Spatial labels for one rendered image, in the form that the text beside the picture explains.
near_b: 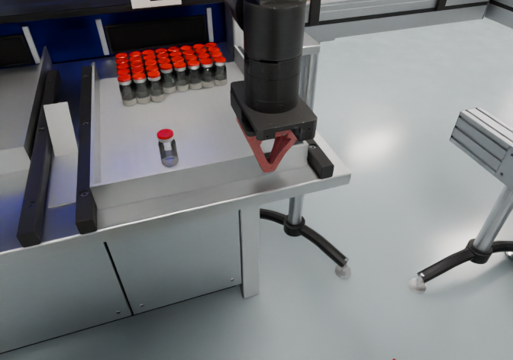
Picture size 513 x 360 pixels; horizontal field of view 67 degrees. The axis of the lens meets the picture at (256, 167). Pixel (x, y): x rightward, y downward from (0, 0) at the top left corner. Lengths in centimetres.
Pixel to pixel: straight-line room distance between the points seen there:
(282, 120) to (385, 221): 137
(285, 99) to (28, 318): 105
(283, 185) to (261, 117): 12
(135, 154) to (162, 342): 91
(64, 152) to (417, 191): 159
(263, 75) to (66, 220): 27
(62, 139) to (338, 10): 69
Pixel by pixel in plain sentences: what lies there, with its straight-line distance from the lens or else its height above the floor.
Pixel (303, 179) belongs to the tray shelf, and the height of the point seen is 88.
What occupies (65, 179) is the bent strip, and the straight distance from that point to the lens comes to 54.
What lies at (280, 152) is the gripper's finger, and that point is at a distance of 45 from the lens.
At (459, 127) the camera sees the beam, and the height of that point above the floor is 50.
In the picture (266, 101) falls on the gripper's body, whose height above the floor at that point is 101.
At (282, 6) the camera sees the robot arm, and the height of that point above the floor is 110.
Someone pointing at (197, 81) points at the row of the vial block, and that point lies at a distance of 68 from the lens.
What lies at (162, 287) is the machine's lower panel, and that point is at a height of 19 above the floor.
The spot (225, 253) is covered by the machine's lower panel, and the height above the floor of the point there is 27.
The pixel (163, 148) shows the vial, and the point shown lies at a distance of 50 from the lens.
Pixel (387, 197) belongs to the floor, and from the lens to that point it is 183.
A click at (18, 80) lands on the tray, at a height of 88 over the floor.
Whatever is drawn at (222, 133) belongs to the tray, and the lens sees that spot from 56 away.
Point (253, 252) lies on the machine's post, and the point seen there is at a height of 24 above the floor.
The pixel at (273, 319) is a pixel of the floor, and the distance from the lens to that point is 137.
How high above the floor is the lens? 120
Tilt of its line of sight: 39 degrees down
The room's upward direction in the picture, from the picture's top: straight up
